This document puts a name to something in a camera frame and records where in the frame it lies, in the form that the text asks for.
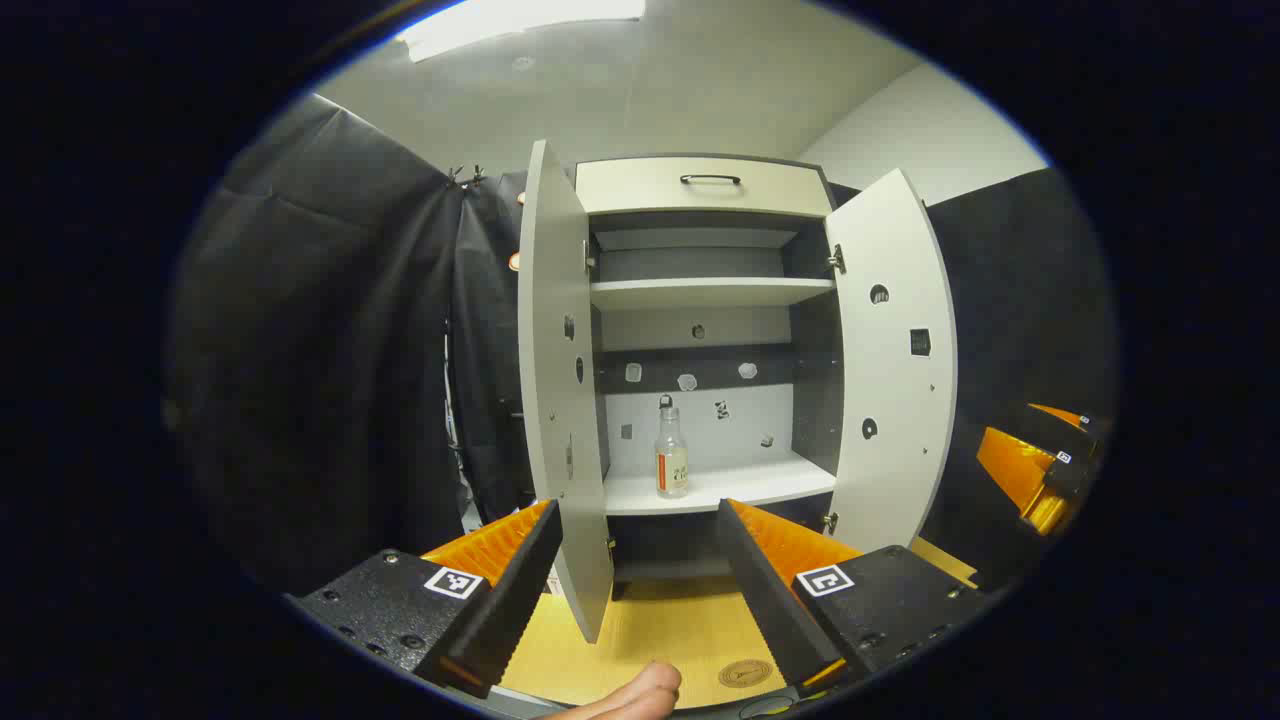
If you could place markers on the black backdrop cloth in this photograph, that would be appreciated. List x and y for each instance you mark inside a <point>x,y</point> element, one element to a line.
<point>330,350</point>

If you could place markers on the grey cabinet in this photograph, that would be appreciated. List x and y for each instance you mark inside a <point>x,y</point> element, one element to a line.
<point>700,292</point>

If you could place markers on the black cloth clip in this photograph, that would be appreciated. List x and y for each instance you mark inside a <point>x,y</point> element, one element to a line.
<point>467,176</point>

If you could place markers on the round brown coaster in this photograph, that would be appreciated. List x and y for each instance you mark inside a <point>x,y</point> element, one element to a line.
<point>745,673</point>

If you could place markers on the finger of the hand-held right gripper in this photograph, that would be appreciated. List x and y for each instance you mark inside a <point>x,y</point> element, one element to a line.
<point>1055,415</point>
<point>1012,465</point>

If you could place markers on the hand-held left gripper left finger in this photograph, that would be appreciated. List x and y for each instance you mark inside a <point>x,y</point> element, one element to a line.
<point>500,610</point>

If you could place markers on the ceiling light panel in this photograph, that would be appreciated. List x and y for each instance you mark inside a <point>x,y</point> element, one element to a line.
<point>520,20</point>

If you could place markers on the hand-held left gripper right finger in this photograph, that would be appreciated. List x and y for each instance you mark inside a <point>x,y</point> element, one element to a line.
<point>770,610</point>

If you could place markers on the clear glass bottle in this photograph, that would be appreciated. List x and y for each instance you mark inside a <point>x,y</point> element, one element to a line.
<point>672,460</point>

